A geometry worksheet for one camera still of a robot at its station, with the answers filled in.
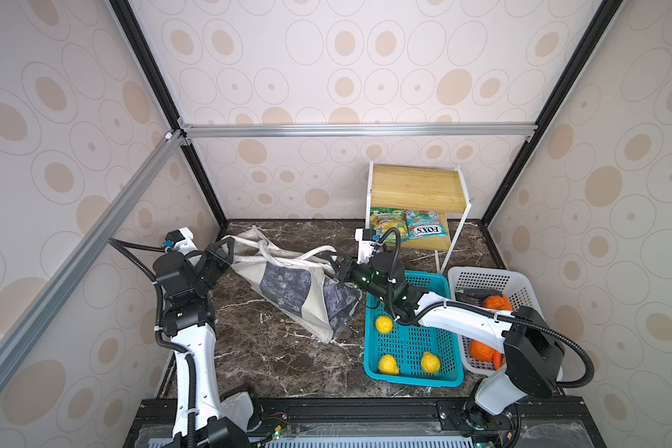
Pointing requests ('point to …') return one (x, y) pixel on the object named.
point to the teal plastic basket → (408, 343)
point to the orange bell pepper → (497, 301)
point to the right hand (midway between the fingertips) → (329, 255)
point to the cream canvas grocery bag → (302, 284)
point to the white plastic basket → (517, 286)
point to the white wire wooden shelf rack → (438, 189)
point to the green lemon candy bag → (384, 218)
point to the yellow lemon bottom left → (387, 365)
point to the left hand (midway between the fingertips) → (235, 235)
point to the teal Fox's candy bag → (423, 224)
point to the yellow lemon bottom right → (430, 362)
